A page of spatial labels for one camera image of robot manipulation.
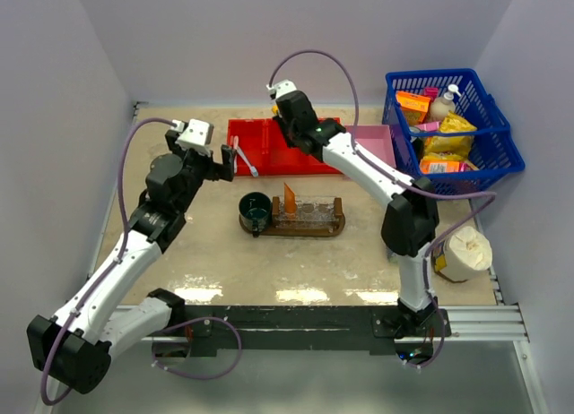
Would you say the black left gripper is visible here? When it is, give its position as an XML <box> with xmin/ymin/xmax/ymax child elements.
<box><xmin>166</xmin><ymin>132</ymin><xmax>235</xmax><ymax>212</ymax></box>

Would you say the dark green mug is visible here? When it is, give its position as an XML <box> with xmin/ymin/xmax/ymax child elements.
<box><xmin>239</xmin><ymin>192</ymin><xmax>273</xmax><ymax>237</ymax></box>

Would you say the orange toothpaste tube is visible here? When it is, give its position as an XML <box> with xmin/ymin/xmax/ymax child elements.
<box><xmin>283</xmin><ymin>183</ymin><xmax>297</xmax><ymax>215</ymax></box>

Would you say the white toothbrush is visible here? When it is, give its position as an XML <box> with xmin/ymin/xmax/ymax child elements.
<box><xmin>231</xmin><ymin>135</ymin><xmax>239</xmax><ymax>174</ymax></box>

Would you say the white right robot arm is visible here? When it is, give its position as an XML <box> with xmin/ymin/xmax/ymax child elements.
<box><xmin>268</xmin><ymin>82</ymin><xmax>439</xmax><ymax>336</ymax></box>

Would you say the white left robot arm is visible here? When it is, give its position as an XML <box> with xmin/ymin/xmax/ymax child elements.
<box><xmin>27</xmin><ymin>132</ymin><xmax>236</xmax><ymax>394</ymax></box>

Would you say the oval wooden tray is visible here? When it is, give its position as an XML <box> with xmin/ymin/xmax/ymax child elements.
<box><xmin>239</xmin><ymin>219</ymin><xmax>346</xmax><ymax>237</ymax></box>

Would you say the red bin left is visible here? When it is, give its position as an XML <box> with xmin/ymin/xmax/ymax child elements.
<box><xmin>227</xmin><ymin>118</ymin><xmax>267</xmax><ymax>177</ymax></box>

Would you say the red bin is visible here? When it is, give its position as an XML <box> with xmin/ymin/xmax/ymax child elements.
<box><xmin>302</xmin><ymin>117</ymin><xmax>346</xmax><ymax>175</ymax></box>
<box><xmin>257</xmin><ymin>118</ymin><xmax>310</xmax><ymax>176</ymax></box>
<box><xmin>227</xmin><ymin>118</ymin><xmax>267</xmax><ymax>177</ymax></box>

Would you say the red bin middle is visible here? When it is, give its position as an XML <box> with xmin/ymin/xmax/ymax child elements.
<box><xmin>257</xmin><ymin>118</ymin><xmax>310</xmax><ymax>176</ymax></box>

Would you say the red bin right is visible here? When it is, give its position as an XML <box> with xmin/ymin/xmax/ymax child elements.
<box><xmin>302</xmin><ymin>117</ymin><xmax>346</xmax><ymax>175</ymax></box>

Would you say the pink drawer box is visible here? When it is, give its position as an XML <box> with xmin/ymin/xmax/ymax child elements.
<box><xmin>345</xmin><ymin>125</ymin><xmax>396</xmax><ymax>172</ymax></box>

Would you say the orange snack box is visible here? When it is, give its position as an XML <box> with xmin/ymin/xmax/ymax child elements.
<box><xmin>396</xmin><ymin>91</ymin><xmax>431</xmax><ymax>125</ymax></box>

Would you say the orange box lower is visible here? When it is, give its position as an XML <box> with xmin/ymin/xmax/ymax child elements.
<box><xmin>420</xmin><ymin>160</ymin><xmax>465</xmax><ymax>175</ymax></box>

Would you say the pink small package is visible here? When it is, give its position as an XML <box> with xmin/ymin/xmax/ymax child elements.
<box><xmin>422</xmin><ymin>87</ymin><xmax>439</xmax><ymax>99</ymax></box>

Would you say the yellow chips bag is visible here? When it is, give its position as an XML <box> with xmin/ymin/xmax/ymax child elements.
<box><xmin>423</xmin><ymin>112</ymin><xmax>477</xmax><ymax>161</ymax></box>

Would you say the beige pump soap bottle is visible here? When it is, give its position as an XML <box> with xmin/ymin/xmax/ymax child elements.
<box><xmin>428</xmin><ymin>84</ymin><xmax>461</xmax><ymax>122</ymax></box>

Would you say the blue plastic basket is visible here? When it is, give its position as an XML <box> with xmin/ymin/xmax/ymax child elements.
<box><xmin>382</xmin><ymin>68</ymin><xmax>525</xmax><ymax>195</ymax></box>

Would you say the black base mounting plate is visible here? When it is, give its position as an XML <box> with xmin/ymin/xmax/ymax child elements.
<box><xmin>134</xmin><ymin>304</ymin><xmax>452</xmax><ymax>359</ymax></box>

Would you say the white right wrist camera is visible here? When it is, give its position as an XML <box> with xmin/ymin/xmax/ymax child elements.
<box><xmin>266</xmin><ymin>80</ymin><xmax>298</xmax><ymax>101</ymax></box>

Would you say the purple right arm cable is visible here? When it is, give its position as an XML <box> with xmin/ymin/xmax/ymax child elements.
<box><xmin>268</xmin><ymin>49</ymin><xmax>498</xmax><ymax>370</ymax></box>

